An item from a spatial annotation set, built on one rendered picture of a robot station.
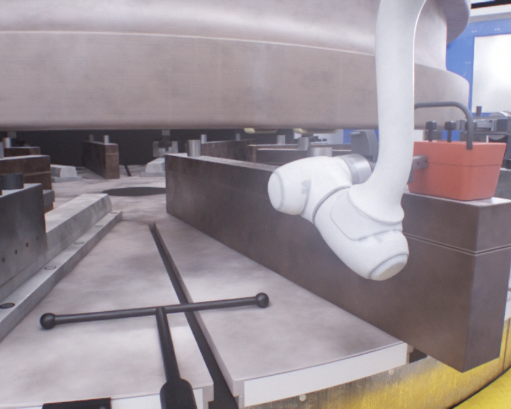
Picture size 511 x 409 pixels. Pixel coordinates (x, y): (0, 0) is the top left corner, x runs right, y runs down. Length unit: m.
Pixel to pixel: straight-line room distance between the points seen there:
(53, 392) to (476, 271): 0.91
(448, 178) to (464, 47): 5.69
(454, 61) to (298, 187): 5.97
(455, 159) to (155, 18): 0.99
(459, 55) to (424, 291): 5.73
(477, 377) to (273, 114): 1.08
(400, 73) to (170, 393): 0.69
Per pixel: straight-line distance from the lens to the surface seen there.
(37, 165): 2.95
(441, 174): 1.06
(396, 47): 0.75
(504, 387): 1.75
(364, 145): 0.94
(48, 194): 1.94
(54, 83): 1.39
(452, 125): 1.10
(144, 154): 8.18
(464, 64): 6.66
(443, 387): 1.50
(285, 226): 1.57
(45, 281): 1.58
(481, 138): 2.29
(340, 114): 1.62
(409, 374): 1.34
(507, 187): 2.15
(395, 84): 0.73
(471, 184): 1.04
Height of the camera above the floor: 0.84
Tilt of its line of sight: 10 degrees down
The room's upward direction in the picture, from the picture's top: straight up
